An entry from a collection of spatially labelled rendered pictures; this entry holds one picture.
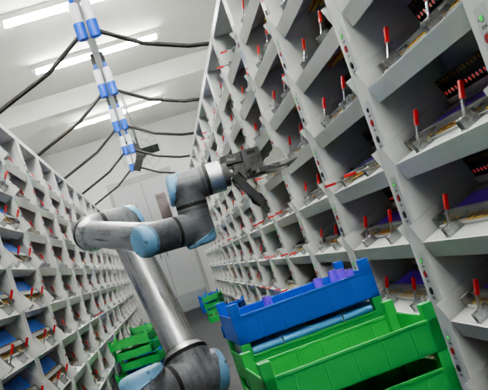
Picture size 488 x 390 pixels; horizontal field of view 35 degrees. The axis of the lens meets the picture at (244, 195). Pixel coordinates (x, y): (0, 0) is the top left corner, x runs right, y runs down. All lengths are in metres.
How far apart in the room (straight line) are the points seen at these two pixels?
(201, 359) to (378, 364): 1.25
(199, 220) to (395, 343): 1.01
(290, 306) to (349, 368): 0.32
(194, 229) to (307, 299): 0.68
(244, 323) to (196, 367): 0.94
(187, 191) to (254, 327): 0.73
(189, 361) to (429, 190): 0.97
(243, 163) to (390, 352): 1.06
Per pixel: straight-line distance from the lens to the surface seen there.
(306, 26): 2.66
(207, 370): 2.44
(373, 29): 1.94
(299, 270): 3.94
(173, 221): 2.12
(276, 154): 2.19
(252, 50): 3.34
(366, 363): 1.25
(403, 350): 1.27
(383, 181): 2.04
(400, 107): 1.91
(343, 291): 1.55
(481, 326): 1.74
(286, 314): 1.52
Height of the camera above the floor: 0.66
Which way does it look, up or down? 4 degrees up
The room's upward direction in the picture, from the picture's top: 19 degrees counter-clockwise
